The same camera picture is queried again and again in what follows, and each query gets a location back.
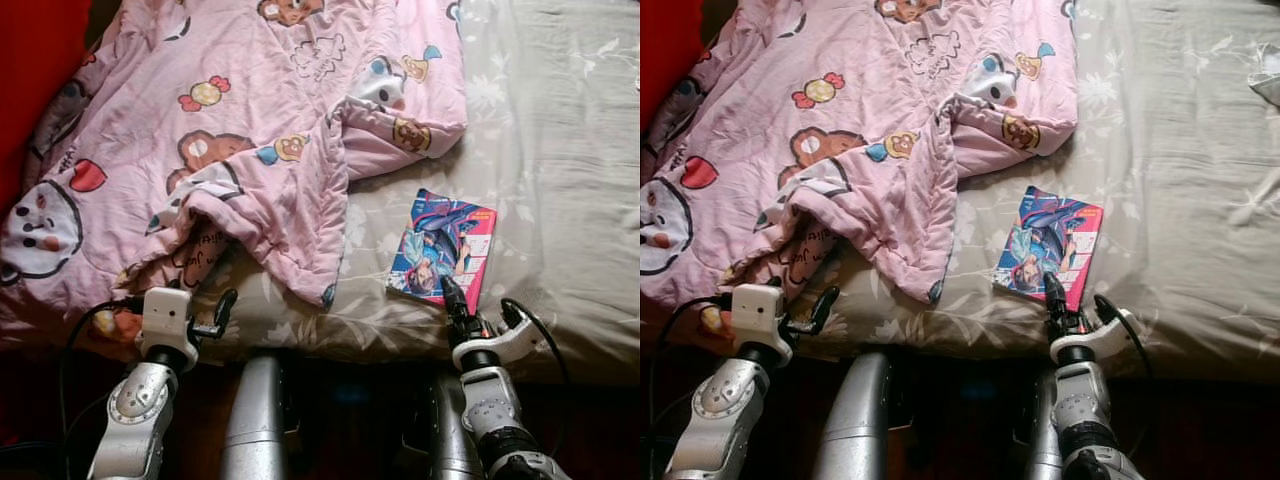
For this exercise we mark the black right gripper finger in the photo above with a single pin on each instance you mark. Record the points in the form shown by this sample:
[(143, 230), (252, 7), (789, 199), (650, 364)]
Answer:
[(1057, 298), (455, 302)]

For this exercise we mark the colourful comic book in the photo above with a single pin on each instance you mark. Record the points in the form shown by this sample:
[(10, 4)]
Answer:
[(1045, 240), (440, 240)]

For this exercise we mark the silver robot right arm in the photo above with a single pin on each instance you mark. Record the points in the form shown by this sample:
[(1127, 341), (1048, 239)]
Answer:
[(490, 410), (1080, 410)]

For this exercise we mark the silver robot right leg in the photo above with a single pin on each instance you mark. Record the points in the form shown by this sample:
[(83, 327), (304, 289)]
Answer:
[(445, 440), (1040, 440)]

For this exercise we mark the beige floral bed sheet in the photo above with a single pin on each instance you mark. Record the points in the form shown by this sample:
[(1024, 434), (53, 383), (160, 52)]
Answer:
[(1170, 250), (560, 200)]

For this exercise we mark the pink cartoon print blanket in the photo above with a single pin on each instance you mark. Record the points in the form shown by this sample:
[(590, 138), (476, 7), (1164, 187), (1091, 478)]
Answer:
[(250, 100), (870, 100)]

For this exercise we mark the red bean bag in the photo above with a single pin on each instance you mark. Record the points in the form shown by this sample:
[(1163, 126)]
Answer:
[(665, 50), (40, 60)]

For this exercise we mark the small white crumpled cloth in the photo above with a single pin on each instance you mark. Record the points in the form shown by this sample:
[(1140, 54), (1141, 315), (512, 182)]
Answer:
[(1267, 78)]

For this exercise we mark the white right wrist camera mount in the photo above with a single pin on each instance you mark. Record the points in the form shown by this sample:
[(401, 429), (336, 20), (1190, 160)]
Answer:
[(1100, 340), (500, 350)]

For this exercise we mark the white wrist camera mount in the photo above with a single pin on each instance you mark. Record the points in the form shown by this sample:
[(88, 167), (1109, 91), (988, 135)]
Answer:
[(1100, 340), (757, 312), (165, 315), (500, 350)]

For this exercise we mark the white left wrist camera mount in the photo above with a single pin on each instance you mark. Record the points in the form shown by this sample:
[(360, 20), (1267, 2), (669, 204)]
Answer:
[(757, 312), (165, 315)]

